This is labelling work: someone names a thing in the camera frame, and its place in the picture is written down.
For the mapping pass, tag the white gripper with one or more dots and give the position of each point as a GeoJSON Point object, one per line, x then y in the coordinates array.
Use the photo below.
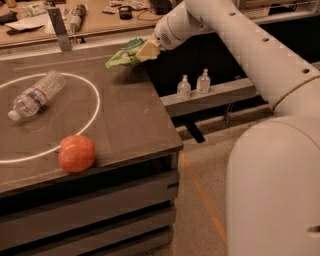
{"type": "Point", "coordinates": [162, 36]}

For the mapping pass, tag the green rice chip bag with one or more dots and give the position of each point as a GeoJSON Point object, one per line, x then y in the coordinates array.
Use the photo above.
{"type": "Point", "coordinates": [127, 54]}

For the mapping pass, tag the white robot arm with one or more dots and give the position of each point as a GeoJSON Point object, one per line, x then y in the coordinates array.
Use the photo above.
{"type": "Point", "coordinates": [273, 173]}

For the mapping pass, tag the red apple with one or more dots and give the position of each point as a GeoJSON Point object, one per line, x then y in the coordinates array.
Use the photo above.
{"type": "Point", "coordinates": [76, 154]}

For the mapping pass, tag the black keyboard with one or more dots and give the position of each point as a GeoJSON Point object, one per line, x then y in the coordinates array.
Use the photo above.
{"type": "Point", "coordinates": [161, 7]}

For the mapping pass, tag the black round cup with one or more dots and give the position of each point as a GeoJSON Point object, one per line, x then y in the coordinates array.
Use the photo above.
{"type": "Point", "coordinates": [125, 12]}

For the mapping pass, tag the left clear sanitizer bottle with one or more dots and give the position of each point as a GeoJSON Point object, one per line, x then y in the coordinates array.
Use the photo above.
{"type": "Point", "coordinates": [184, 89]}

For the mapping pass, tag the clear sanitizer bottle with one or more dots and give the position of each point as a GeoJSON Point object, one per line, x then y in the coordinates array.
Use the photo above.
{"type": "Point", "coordinates": [184, 89]}
{"type": "Point", "coordinates": [203, 82]}

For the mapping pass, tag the right clear sanitizer bottle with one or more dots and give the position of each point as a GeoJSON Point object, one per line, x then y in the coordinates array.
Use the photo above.
{"type": "Point", "coordinates": [203, 82]}

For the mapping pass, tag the rolled grey tool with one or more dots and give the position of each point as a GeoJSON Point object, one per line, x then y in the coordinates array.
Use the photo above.
{"type": "Point", "coordinates": [77, 17]}

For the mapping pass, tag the white paper sheet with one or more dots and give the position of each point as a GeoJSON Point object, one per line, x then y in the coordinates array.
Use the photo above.
{"type": "Point", "coordinates": [23, 25]}

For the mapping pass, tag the clear plastic water bottle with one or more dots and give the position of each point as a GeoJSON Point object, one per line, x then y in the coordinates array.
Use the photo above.
{"type": "Point", "coordinates": [31, 100]}

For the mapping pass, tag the dark wooden table base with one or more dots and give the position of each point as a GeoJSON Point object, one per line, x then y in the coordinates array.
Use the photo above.
{"type": "Point", "coordinates": [120, 209]}

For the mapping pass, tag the grey metal rail shelf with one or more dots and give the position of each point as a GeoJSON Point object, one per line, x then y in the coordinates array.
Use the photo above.
{"type": "Point", "coordinates": [218, 95]}

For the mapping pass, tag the grey metal bracket left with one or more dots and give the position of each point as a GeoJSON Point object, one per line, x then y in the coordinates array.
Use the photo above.
{"type": "Point", "coordinates": [59, 28]}

